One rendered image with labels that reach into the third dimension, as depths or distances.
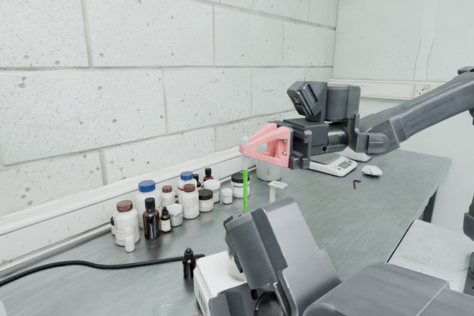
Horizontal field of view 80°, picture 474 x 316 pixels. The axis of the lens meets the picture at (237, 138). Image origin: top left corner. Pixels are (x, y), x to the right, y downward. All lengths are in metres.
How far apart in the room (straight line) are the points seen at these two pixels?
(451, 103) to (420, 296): 0.46
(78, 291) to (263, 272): 0.55
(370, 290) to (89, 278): 0.65
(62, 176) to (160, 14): 0.55
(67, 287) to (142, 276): 0.15
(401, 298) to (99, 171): 0.82
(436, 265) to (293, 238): 0.65
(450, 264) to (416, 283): 0.67
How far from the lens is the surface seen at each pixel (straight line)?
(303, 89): 0.48
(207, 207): 0.94
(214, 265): 0.59
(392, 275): 0.23
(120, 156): 0.93
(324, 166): 1.30
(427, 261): 0.87
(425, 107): 0.60
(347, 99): 0.54
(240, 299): 0.31
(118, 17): 0.92
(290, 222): 0.25
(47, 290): 0.78
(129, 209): 0.80
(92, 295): 0.73
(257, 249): 0.25
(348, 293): 0.21
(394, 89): 1.76
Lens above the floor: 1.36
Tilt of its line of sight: 14 degrees down
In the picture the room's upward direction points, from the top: straight up
